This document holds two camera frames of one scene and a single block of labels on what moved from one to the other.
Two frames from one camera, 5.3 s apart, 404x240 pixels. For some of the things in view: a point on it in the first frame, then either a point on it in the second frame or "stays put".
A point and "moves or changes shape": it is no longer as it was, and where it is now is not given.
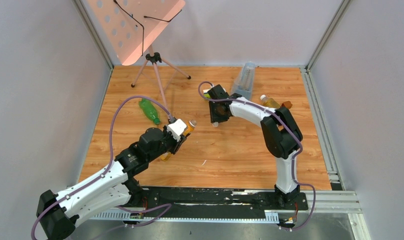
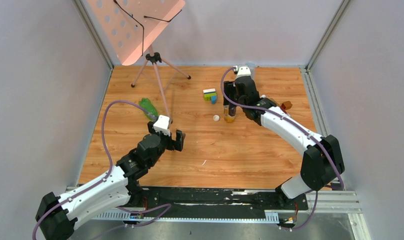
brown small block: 287,104 stays put
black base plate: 195,202 stays put
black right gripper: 216,118 → 229,88
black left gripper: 181,143 stays put
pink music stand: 130,26 stays put
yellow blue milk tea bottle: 189,129 moves or changes shape
